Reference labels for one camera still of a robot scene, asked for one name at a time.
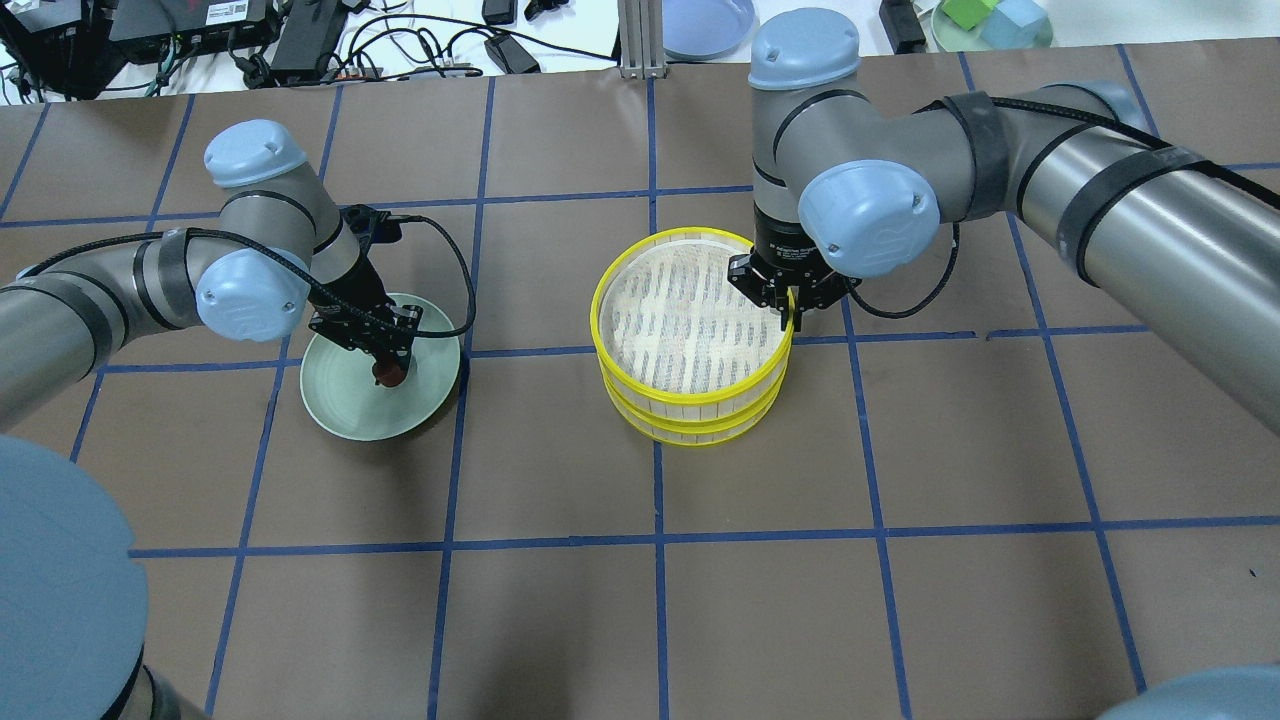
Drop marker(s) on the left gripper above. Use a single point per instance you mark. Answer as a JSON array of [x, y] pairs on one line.
[[366, 292]]

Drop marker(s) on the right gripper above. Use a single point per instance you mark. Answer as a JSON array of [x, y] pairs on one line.
[[783, 243]]

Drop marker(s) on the brown bun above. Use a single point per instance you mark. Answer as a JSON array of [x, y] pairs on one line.
[[387, 372]]

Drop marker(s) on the yellow steamer top layer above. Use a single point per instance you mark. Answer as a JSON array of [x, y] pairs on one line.
[[667, 236]]

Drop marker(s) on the yellow steamer layer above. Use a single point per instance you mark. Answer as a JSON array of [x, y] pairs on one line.
[[705, 424], [667, 236]]

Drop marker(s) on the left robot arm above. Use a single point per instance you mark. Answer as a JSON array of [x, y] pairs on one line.
[[281, 253]]

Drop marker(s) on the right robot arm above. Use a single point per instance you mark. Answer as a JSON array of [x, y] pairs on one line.
[[843, 195]]

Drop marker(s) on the yellow steamer bottom layer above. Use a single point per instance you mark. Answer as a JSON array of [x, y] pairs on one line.
[[705, 424]]

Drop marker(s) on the light green plate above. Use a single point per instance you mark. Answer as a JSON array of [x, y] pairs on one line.
[[351, 396]]

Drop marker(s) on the blue plate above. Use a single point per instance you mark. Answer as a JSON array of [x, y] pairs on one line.
[[705, 30]]

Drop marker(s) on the black power adapter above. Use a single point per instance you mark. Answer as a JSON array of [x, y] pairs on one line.
[[509, 56]]

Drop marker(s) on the green bowl with blocks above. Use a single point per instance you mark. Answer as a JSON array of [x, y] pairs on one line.
[[953, 39]]

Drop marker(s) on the green foam block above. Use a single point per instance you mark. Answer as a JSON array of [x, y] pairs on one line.
[[968, 14]]

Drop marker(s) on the blue foam block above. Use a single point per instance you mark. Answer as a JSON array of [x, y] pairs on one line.
[[1014, 25]]

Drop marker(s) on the aluminium frame post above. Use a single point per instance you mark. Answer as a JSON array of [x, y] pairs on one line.
[[640, 32]]

